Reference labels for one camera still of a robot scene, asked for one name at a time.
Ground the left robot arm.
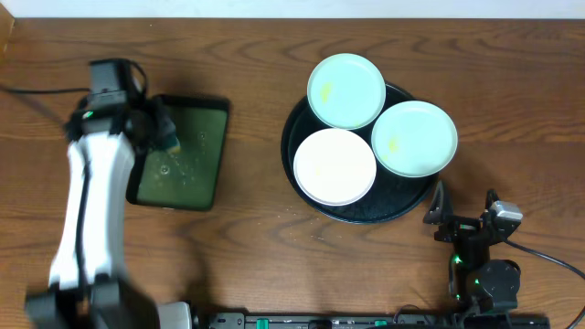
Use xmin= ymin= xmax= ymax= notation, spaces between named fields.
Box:
xmin=25 ymin=104 xmax=193 ymax=328

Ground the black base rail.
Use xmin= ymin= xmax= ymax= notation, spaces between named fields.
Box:
xmin=157 ymin=301 xmax=552 ymax=329

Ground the white plate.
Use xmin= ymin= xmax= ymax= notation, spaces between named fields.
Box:
xmin=292 ymin=128 xmax=377 ymax=207

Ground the mint green plate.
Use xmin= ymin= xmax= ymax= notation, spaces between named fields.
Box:
xmin=306 ymin=53 xmax=386 ymax=130
xmin=371 ymin=101 xmax=458 ymax=178

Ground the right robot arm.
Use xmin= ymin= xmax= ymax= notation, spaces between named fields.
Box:
xmin=423 ymin=182 xmax=523 ymax=315

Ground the black round tray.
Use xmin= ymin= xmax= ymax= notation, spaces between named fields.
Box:
xmin=281 ymin=97 xmax=439 ymax=224

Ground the green yellow sponge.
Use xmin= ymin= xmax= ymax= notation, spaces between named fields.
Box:
xmin=164 ymin=136 xmax=181 ymax=154

